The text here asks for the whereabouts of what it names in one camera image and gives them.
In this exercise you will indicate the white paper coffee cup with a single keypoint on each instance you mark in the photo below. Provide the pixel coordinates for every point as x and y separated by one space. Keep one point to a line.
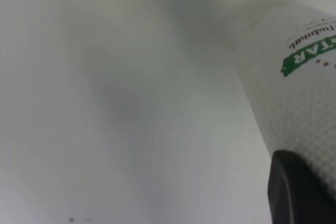
294 108

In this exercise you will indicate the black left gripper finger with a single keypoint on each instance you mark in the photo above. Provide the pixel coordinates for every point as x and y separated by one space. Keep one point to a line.
296 195

